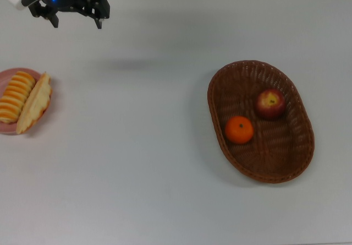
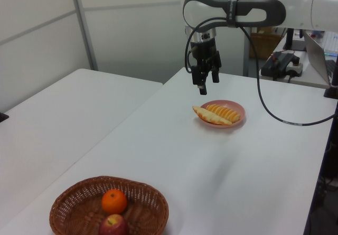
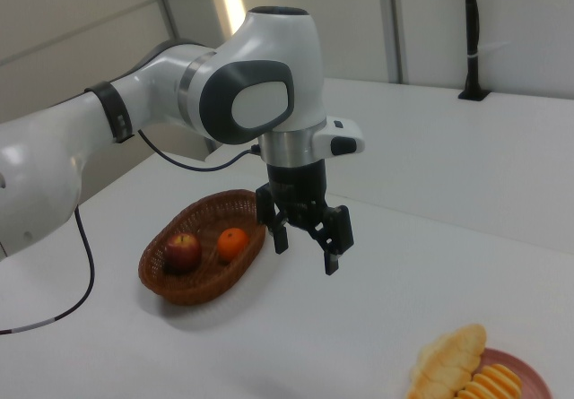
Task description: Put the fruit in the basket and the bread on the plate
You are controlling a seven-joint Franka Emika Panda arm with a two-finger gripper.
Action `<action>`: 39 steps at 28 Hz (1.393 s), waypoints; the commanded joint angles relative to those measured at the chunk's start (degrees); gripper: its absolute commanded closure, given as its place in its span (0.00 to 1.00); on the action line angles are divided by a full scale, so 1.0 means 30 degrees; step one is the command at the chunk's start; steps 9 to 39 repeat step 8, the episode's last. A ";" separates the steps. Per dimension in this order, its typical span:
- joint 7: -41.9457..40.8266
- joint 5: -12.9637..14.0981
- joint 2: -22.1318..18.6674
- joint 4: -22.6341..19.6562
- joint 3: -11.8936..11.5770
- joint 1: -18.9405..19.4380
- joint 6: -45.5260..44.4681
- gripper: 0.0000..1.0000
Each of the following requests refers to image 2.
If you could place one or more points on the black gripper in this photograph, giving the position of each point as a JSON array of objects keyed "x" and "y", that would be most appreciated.
[{"x": 204, "y": 55}]

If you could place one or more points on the striped bread roll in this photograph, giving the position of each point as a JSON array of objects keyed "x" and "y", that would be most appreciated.
[{"x": 224, "y": 112}]

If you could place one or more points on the braided bread loaf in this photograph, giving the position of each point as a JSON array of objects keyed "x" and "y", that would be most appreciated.
[{"x": 211, "y": 117}]

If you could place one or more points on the orange mandarin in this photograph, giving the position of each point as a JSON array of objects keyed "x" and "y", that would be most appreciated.
[{"x": 114, "y": 202}]

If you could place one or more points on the red apple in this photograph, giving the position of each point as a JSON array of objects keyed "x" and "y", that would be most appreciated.
[{"x": 113, "y": 227}]

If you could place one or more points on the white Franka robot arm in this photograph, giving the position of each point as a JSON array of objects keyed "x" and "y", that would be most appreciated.
[{"x": 298, "y": 5}]

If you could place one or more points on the pink plate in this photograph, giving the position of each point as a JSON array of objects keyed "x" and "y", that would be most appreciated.
[{"x": 227, "y": 103}]

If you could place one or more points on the brown woven basket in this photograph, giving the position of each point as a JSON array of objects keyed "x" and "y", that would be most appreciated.
[{"x": 79, "y": 208}]

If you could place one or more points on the brown cardboard box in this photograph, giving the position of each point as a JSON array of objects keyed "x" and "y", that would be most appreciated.
[{"x": 264, "y": 47}]

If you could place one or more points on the black power supply box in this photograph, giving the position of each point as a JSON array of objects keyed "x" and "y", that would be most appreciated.
[{"x": 274, "y": 66}]

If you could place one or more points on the grey emergency stop button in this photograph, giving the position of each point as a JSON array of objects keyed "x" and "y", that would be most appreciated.
[{"x": 295, "y": 67}]

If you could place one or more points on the black monitor stand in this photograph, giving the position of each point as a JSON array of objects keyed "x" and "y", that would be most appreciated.
[{"x": 290, "y": 39}]

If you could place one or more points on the silver laptop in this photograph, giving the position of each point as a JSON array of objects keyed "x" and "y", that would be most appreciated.
[{"x": 315, "y": 52}]

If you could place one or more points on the black pole stand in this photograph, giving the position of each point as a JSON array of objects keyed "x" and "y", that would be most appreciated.
[{"x": 335, "y": 74}]

